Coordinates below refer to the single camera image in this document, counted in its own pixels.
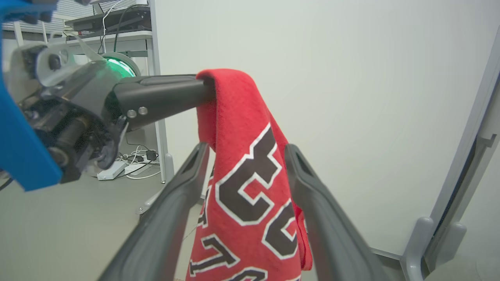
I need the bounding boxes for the red lettered jersey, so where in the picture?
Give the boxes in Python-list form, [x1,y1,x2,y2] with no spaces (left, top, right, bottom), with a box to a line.
[186,69,313,281]

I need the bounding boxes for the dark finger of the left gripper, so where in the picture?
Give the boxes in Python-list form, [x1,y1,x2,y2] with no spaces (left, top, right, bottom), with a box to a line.
[112,79,216,132]
[131,74,204,82]

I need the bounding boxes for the narrow white partition panel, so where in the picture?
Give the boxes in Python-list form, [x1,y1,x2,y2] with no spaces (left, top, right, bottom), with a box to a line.
[430,78,500,281]

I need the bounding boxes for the left wrist blue camera mount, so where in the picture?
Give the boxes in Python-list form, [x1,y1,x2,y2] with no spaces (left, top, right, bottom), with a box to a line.
[0,0,64,192]

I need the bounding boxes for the grey partition foot with caster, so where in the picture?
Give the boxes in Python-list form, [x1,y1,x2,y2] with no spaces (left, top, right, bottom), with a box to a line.
[136,153,175,214]

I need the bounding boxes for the tangled white floor cables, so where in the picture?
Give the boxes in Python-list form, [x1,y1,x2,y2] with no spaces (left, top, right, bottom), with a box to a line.
[117,144,161,180]

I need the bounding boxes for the white desk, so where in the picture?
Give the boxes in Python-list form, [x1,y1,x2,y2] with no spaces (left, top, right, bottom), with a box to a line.
[47,30,154,59]

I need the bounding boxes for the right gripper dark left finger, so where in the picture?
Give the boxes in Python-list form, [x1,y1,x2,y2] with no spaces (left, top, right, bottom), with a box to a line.
[98,142,211,281]

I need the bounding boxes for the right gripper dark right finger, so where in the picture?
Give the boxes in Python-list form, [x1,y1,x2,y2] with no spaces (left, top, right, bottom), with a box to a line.
[284,143,391,281]

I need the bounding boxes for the wide white partition panel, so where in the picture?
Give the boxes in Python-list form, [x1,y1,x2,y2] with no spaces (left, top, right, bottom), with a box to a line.
[150,0,500,260]

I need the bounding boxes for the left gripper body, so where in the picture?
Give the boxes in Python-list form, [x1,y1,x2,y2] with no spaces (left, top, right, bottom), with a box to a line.
[8,43,141,184]

